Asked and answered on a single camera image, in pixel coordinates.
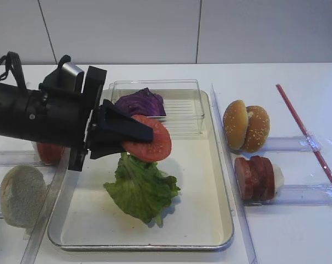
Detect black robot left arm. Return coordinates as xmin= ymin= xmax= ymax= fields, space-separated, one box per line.
xmin=0 ymin=67 xmax=154 ymax=171

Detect meat patty slice inner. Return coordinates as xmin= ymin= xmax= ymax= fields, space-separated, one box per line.
xmin=261 ymin=157 xmax=275 ymax=201

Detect long clear rail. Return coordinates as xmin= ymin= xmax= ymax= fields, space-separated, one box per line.
xmin=210 ymin=83 xmax=258 ymax=263
xmin=20 ymin=148 xmax=70 ymax=264

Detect purple cabbage wedge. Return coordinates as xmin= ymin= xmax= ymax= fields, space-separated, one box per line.
xmin=115 ymin=87 xmax=166 ymax=117

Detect clear rail under patties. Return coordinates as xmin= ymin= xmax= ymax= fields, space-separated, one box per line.
xmin=244 ymin=184 xmax=332 ymax=206

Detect long clear rail right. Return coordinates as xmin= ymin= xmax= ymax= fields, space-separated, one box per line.
xmin=210 ymin=83 xmax=258 ymax=263

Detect clear rail under tomatoes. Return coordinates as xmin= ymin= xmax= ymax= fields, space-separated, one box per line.
xmin=0 ymin=151 xmax=43 ymax=166

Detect red plastic strip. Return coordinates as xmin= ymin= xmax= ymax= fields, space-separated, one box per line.
xmin=276 ymin=84 xmax=332 ymax=185

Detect green lettuce leaf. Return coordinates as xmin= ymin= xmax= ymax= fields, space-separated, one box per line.
xmin=103 ymin=153 xmax=181 ymax=225

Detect clear plastic container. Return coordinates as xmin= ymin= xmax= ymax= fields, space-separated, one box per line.
xmin=102 ymin=79 xmax=205 ymax=136

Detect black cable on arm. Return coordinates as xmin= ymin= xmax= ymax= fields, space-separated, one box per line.
xmin=0 ymin=51 xmax=29 ymax=91

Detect clear rail under bun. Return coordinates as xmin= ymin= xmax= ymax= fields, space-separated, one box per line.
xmin=259 ymin=136 xmax=321 ymax=152

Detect metal baking tray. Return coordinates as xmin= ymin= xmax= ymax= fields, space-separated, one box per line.
xmin=47 ymin=92 xmax=234 ymax=252

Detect meat patty slice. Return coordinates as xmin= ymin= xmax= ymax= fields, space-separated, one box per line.
xmin=249 ymin=156 xmax=266 ymax=200
xmin=235 ymin=157 xmax=253 ymax=200
xmin=261 ymin=157 xmax=275 ymax=201

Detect meat patty slice outer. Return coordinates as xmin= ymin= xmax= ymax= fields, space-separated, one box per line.
xmin=235 ymin=157 xmax=253 ymax=200

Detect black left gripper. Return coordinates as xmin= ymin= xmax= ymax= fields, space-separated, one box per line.
xmin=25 ymin=67 xmax=154 ymax=171

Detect sesame bun half back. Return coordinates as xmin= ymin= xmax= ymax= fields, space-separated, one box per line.
xmin=222 ymin=100 xmax=248 ymax=150

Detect red tomato slice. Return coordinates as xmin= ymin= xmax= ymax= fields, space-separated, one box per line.
xmin=122 ymin=114 xmax=172 ymax=162

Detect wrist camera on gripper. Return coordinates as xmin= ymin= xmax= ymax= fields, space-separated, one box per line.
xmin=57 ymin=55 xmax=84 ymax=93

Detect meat patty slice middle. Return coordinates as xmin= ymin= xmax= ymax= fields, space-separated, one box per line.
xmin=249 ymin=156 xmax=266 ymax=200

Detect white bread slice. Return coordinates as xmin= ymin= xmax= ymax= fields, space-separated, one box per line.
xmin=0 ymin=165 xmax=47 ymax=228

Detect sesame bun half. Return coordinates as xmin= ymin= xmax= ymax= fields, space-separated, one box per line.
xmin=241 ymin=106 xmax=270 ymax=153
xmin=222 ymin=100 xmax=248 ymax=150

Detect sesame bun half front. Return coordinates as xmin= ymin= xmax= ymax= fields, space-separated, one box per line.
xmin=241 ymin=106 xmax=270 ymax=153

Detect stacked tomato slices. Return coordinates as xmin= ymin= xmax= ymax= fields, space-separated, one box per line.
xmin=36 ymin=142 xmax=64 ymax=165

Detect long clear rail left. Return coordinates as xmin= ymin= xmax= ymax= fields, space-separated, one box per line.
xmin=20 ymin=148 xmax=70 ymax=264

